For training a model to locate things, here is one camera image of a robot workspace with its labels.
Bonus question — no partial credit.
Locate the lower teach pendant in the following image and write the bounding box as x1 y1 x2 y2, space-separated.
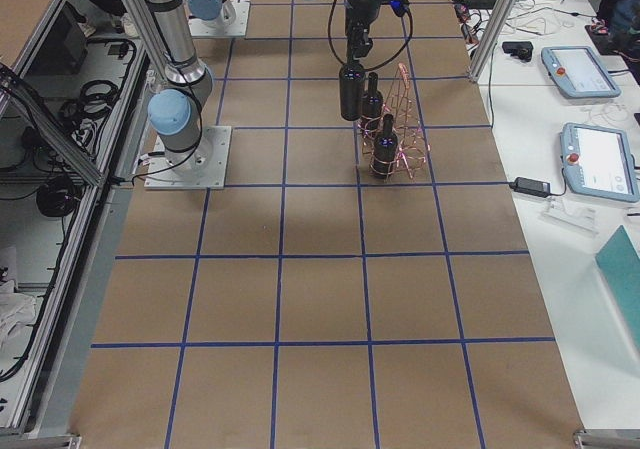
560 123 639 203

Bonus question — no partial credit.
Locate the aluminium frame post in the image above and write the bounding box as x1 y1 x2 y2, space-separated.
468 0 516 83

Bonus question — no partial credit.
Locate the teach pendant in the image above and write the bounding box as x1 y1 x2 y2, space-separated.
560 123 639 203
541 46 621 99

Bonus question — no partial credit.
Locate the black power brick on table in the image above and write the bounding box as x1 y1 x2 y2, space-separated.
509 177 551 198

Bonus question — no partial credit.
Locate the copper wire wine basket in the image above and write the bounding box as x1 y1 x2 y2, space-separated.
357 62 430 180

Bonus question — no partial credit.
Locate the upper teach pendant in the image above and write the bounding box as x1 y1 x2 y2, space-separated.
541 46 621 99

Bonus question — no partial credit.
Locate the dark wine bottle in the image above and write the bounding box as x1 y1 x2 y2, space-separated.
359 72 383 133
370 113 398 178
339 61 365 121

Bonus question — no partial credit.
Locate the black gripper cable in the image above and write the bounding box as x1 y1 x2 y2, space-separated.
327 0 415 78

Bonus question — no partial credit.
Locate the clear acrylic stand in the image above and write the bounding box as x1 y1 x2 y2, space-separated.
540 196 599 237

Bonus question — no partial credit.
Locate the teal folder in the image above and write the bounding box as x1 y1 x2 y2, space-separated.
595 226 639 346

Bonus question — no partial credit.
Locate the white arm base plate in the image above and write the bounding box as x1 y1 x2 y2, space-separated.
144 126 232 190
188 0 251 39

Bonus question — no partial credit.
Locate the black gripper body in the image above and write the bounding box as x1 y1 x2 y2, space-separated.
345 1 380 59

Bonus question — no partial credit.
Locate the black device on table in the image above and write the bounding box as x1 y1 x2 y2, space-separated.
502 41 533 62

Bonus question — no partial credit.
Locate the aluminium side frame rail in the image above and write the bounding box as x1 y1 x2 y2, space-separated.
1 0 147 441

